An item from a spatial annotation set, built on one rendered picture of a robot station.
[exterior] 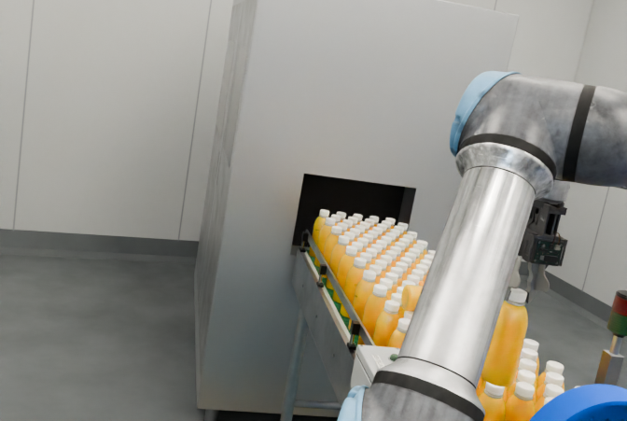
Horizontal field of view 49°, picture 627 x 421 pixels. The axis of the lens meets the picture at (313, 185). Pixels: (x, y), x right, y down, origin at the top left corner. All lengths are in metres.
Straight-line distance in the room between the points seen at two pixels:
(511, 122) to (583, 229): 5.43
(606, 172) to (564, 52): 5.61
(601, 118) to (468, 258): 0.22
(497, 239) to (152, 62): 4.43
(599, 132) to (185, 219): 4.64
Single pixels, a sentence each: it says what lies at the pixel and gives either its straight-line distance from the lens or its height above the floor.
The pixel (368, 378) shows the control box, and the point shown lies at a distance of 1.50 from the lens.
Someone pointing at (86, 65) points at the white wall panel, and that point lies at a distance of 5.04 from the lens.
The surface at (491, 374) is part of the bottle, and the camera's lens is 1.47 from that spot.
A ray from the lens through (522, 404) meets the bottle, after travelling 1.61.
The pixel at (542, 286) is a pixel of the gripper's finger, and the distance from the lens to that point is 1.42.
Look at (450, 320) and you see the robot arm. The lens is 0.72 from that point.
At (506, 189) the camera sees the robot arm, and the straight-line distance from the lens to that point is 0.79.
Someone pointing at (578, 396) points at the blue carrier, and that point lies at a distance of 1.32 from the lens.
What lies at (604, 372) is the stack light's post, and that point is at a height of 1.05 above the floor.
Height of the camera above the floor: 1.72
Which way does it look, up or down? 11 degrees down
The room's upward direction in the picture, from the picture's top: 10 degrees clockwise
